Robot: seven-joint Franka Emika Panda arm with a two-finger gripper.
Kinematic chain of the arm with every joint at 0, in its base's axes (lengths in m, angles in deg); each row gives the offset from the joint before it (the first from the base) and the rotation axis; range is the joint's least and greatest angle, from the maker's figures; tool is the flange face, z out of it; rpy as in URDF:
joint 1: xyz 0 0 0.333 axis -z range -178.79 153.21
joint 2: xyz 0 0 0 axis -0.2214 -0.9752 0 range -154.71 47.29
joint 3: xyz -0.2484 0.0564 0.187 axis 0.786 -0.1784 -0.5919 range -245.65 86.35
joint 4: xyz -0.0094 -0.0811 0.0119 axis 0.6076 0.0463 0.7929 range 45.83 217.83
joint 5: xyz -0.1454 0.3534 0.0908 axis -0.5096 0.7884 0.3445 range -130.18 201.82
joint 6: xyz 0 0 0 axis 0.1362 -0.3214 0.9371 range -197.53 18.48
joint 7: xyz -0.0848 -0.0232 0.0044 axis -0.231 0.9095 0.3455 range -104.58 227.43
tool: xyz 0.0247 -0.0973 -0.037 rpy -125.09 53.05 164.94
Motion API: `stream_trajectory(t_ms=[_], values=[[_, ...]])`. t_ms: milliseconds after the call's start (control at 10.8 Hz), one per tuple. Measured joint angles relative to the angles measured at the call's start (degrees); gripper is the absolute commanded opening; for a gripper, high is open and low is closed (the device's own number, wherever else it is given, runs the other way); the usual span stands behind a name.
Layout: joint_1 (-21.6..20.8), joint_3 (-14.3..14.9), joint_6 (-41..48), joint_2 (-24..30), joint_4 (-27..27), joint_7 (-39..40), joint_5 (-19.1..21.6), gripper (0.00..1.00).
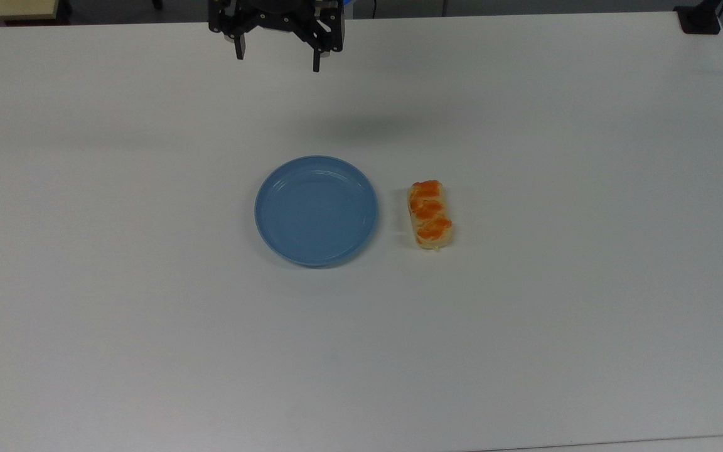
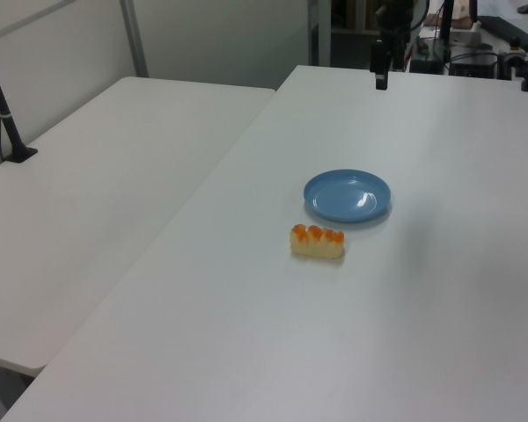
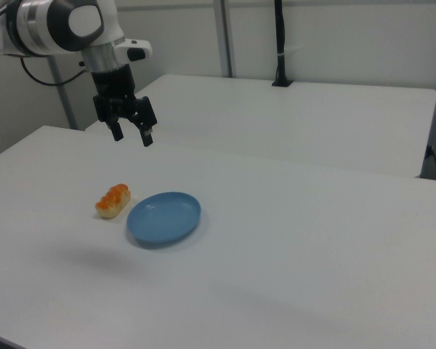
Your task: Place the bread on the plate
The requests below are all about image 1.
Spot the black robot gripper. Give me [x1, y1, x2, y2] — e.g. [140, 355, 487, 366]
[208, 0, 345, 73]

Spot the blue round plate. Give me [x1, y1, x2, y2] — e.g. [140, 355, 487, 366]
[254, 155, 379, 268]

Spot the orange glazed bread roll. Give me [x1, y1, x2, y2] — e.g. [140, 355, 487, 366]
[406, 180, 455, 252]

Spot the light wooden desk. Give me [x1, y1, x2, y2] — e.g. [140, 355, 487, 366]
[0, 0, 62, 26]

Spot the black table clamp mount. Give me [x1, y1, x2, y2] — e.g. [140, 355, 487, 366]
[674, 0, 723, 35]

